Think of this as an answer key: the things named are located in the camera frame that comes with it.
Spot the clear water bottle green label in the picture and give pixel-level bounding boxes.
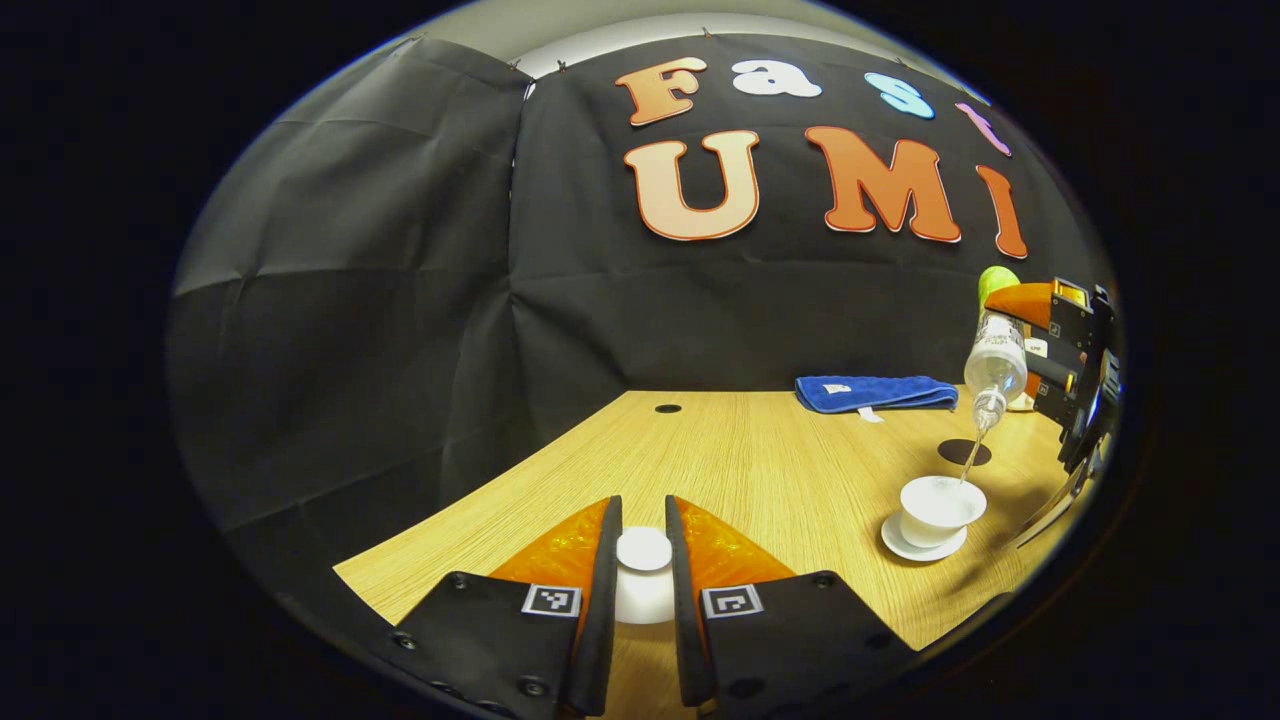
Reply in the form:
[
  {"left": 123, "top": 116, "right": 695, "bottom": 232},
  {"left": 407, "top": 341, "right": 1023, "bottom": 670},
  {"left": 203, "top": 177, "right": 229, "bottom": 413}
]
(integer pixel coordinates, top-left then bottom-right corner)
[{"left": 962, "top": 265, "right": 1031, "bottom": 436}]

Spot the white toaster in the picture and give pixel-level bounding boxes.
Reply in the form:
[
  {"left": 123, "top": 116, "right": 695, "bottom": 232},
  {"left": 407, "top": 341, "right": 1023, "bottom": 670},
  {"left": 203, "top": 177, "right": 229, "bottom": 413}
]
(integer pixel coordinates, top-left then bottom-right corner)
[{"left": 1008, "top": 337, "right": 1050, "bottom": 413}]

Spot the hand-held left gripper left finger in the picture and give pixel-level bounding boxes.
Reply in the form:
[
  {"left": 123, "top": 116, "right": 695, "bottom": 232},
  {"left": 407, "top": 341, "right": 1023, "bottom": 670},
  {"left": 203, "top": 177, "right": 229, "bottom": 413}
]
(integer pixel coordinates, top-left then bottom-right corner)
[{"left": 390, "top": 495, "right": 624, "bottom": 719}]

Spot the black backdrop cloth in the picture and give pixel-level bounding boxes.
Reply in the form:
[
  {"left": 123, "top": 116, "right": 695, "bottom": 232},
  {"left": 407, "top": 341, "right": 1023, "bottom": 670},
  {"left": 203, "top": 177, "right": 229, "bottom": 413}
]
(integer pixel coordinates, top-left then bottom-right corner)
[{"left": 165, "top": 35, "right": 1116, "bottom": 601}]

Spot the white teacup lid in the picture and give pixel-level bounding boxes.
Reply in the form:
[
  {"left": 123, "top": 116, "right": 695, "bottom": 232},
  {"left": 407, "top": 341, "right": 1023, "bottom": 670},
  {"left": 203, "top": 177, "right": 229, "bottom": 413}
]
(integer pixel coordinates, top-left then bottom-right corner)
[{"left": 615, "top": 527, "right": 676, "bottom": 626}]

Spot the white teacup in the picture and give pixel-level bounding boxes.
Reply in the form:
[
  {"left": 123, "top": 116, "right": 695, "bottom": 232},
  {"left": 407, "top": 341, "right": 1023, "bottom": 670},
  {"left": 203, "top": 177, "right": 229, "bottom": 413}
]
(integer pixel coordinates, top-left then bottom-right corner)
[{"left": 900, "top": 475, "right": 988, "bottom": 549}]

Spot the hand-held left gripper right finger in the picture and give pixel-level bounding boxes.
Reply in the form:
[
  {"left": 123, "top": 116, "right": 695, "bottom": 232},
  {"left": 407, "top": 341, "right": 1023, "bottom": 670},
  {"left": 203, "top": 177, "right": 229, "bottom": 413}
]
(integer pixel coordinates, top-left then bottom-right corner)
[{"left": 665, "top": 495, "right": 916, "bottom": 713}]

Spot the blue towel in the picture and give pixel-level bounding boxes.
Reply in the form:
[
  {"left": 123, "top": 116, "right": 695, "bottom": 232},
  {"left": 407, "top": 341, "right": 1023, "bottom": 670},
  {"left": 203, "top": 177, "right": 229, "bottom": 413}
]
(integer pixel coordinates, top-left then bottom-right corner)
[{"left": 795, "top": 375, "right": 959, "bottom": 423}]

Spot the white saucer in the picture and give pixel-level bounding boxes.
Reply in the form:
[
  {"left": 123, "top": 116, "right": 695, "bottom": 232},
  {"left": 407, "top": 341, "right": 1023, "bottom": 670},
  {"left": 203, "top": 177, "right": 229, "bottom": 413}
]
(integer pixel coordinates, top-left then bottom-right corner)
[{"left": 880, "top": 512, "right": 969, "bottom": 563}]

